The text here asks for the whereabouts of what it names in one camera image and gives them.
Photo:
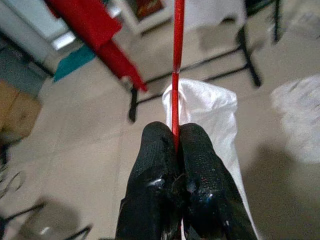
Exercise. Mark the black clothes rack silver bar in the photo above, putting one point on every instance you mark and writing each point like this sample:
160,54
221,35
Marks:
251,65

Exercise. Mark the red shirt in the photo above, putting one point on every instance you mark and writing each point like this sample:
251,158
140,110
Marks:
95,25

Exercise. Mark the white glass-door cabinet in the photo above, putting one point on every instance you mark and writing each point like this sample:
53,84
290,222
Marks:
212,10

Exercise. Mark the brown cardboard box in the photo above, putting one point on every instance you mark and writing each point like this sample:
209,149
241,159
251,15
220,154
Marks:
17,110

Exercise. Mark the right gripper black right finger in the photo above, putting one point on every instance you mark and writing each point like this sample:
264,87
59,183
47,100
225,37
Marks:
207,187

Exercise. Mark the teal floor mat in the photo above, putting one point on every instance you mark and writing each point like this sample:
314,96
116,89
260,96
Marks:
72,65

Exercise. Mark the white t-shirt black print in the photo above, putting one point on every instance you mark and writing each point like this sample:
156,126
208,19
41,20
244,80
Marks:
300,112

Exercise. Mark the plain white garment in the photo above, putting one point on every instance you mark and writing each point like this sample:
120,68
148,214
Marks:
212,105

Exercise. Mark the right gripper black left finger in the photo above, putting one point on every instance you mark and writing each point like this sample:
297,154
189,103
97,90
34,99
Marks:
152,187

